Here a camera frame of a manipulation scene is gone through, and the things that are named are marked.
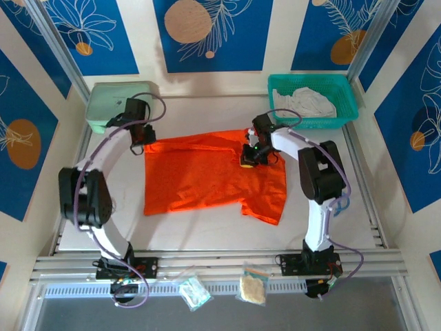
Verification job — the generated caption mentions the orange t-shirt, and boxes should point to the orange t-shirt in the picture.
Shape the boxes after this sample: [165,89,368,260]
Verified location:
[143,128,289,227]

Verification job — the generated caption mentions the mint green case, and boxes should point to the mint green case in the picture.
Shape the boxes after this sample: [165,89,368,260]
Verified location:
[85,81,154,135]

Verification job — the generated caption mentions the white t-shirt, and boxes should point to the white t-shirt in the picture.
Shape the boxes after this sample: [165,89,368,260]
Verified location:
[272,87,338,120]

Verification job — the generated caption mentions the blue panel with white flower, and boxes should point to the blue panel with white flower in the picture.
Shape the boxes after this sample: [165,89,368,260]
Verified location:
[43,0,141,77]

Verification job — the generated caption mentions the blue panel with beige circle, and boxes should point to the blue panel with beige circle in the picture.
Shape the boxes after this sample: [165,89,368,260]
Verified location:
[152,0,275,74]

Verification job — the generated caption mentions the teal plastic basket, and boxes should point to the teal plastic basket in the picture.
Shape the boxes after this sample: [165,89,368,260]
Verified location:
[267,73,360,131]

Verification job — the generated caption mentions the blue panel with orange oval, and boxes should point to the blue panel with orange oval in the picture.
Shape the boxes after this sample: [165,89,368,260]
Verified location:
[291,0,380,72]

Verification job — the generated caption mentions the plastic bag with beige contents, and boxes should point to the plastic bag with beige contents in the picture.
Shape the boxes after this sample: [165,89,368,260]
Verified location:
[235,261,269,306]

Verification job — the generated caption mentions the plastic bag with green contents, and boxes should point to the plastic bag with green contents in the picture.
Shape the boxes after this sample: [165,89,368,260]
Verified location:
[178,274,213,313]

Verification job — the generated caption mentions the black round electronics module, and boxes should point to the black round electronics module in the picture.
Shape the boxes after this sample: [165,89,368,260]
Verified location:
[110,278,141,296]
[305,278,334,301]

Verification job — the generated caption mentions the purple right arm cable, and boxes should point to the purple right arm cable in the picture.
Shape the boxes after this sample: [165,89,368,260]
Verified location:
[263,108,366,288]

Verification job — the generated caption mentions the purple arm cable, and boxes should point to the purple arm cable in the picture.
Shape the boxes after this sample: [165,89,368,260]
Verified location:
[74,92,169,308]
[263,108,366,288]

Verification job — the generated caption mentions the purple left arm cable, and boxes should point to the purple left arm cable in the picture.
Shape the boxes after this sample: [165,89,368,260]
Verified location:
[74,92,169,308]

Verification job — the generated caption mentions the blue cable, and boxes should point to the blue cable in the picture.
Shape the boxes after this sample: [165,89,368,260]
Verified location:
[331,197,349,215]

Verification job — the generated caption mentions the long aluminium frame rail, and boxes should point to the long aluminium frame rail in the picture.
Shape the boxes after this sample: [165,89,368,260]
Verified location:
[29,248,409,283]

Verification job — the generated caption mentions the aluminium frame post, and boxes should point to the aluminium frame post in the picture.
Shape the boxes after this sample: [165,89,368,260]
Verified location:
[345,0,398,83]
[24,0,91,104]

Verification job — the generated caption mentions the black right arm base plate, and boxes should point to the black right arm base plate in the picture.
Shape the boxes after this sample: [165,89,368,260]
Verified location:
[279,253,344,277]

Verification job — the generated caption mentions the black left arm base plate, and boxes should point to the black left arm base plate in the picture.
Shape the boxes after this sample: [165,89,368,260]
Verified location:
[95,257,159,280]

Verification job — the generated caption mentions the thin white cable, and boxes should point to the thin white cable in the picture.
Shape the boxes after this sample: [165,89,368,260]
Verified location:
[387,203,413,244]

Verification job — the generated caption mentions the white slotted cable duct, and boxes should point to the white slotted cable duct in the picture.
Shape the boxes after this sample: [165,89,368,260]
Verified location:
[43,279,308,300]

